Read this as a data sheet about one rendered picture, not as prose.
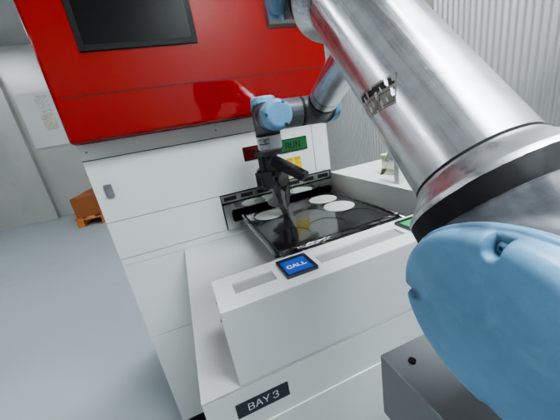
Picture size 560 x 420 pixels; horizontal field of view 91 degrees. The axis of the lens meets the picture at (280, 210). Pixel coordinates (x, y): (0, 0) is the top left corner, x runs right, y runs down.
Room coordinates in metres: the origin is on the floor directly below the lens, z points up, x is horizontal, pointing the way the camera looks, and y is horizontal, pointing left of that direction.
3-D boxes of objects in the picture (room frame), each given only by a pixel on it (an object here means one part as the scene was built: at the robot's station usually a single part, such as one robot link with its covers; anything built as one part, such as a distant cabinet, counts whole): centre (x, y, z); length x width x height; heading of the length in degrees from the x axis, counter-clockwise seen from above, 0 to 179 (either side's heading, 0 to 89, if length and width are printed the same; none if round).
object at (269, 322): (0.45, -0.14, 0.89); 0.55 x 0.09 x 0.14; 108
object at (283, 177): (0.87, 0.00, 1.05); 0.09 x 0.08 x 0.12; 62
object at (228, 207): (1.01, -0.01, 0.89); 0.44 x 0.02 x 0.10; 108
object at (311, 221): (0.82, -0.09, 0.90); 0.34 x 0.34 x 0.01; 18
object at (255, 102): (0.86, 0.00, 1.21); 0.09 x 0.08 x 0.11; 12
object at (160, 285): (1.30, 0.27, 0.41); 0.82 x 0.70 x 0.82; 108
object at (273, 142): (0.86, 0.00, 1.13); 0.08 x 0.08 x 0.05
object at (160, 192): (0.97, 0.16, 1.02); 0.81 x 0.03 x 0.40; 108
